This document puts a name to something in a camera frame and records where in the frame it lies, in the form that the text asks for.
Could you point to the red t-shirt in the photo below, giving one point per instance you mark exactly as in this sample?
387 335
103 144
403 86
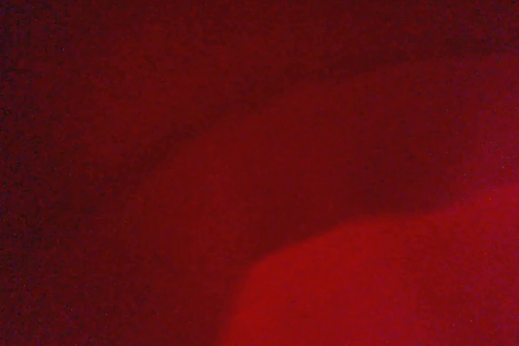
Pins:
259 151

